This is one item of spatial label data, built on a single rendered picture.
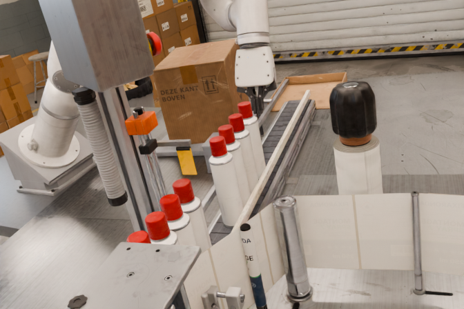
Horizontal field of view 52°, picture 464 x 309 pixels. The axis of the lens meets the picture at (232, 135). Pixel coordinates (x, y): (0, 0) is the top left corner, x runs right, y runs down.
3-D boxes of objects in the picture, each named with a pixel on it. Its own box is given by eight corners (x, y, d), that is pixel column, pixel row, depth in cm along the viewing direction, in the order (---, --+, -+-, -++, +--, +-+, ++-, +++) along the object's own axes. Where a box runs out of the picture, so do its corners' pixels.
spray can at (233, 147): (248, 213, 107) (232, 131, 100) (228, 212, 109) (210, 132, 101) (255, 201, 112) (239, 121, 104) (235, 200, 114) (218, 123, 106)
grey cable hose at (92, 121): (122, 207, 80) (85, 92, 72) (105, 207, 81) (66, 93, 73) (132, 196, 83) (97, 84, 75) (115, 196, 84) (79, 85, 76)
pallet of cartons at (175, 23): (155, 115, 464) (123, -4, 420) (90, 116, 503) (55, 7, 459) (210, 76, 561) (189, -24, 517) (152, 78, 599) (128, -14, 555)
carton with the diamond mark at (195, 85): (239, 139, 155) (224, 60, 144) (170, 147, 160) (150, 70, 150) (250, 106, 182) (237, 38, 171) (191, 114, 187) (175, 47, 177)
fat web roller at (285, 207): (310, 303, 79) (295, 208, 71) (284, 301, 80) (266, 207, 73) (315, 285, 82) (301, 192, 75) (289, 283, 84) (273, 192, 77)
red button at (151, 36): (144, 36, 73) (161, 31, 75) (134, 34, 76) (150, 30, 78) (150, 59, 75) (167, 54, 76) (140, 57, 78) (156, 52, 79)
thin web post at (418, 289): (425, 296, 75) (422, 196, 68) (412, 295, 76) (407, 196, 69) (424, 287, 77) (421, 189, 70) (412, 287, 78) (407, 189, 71)
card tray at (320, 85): (338, 108, 169) (337, 97, 168) (268, 112, 179) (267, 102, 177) (347, 81, 195) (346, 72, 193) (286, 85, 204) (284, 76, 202)
